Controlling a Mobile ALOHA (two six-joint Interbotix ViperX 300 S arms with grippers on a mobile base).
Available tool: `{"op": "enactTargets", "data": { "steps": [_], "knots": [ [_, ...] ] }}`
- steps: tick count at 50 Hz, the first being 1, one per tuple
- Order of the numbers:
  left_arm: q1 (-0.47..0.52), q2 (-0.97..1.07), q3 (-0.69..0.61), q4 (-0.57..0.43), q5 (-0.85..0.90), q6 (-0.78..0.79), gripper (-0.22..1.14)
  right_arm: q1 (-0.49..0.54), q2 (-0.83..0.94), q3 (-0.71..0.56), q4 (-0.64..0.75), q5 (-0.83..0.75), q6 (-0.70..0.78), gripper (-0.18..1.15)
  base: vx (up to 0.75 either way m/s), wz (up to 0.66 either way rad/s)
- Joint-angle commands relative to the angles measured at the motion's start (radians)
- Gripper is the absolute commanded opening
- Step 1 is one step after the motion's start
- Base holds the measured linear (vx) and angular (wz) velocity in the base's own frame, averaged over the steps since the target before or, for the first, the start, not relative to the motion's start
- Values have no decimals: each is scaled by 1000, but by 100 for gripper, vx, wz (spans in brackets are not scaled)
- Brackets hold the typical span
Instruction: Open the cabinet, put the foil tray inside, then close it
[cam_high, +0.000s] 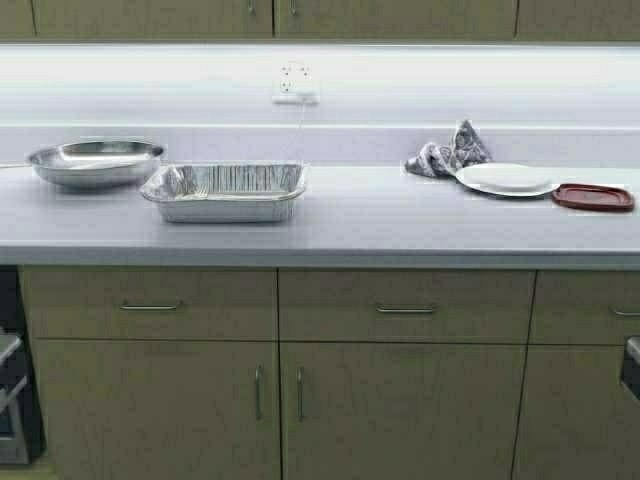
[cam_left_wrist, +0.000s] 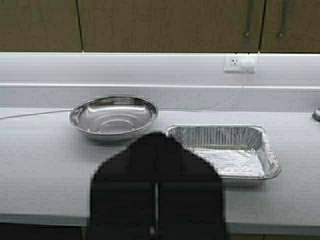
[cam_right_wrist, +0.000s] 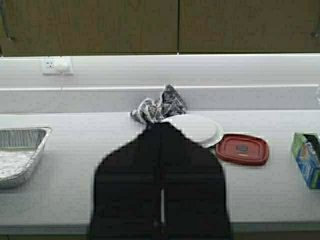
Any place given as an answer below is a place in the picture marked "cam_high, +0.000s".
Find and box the left wooden drawer front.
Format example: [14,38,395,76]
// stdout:
[19,266,277,341]

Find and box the aluminium foil baking pan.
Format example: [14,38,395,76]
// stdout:
[140,163,308,224]

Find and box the metal appliance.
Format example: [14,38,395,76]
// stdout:
[0,333,32,466]
[620,336,640,400]

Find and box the wooden drawer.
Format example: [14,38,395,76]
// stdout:
[19,266,277,341]
[278,270,535,344]
[530,271,639,345]

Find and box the stainless steel bowl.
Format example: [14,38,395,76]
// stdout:
[27,140,164,189]

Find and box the cabinet door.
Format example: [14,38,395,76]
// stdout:
[281,343,525,479]
[274,0,517,40]
[0,0,35,40]
[36,340,280,479]
[33,0,273,41]
[514,345,639,479]
[516,0,639,42]

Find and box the white round plate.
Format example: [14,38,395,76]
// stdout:
[455,163,555,198]

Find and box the right wooden drawer front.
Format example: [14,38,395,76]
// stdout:
[530,271,639,345]

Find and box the dark red plastic lid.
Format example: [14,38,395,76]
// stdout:
[551,183,635,212]

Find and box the white wall power outlet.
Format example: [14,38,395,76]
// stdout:
[272,61,319,105]

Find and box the middle wooden drawer front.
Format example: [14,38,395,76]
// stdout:
[278,270,535,344]

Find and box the grey patterned dish cloth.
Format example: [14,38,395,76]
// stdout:
[404,119,493,178]

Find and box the left drawer metal handle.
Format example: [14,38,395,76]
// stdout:
[119,300,183,312]

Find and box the metal appliance at left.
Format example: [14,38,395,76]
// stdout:
[0,333,32,466]

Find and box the metal appliance at right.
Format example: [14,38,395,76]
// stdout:
[620,336,640,400]

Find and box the middle drawer metal handle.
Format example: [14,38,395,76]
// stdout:
[375,304,437,315]

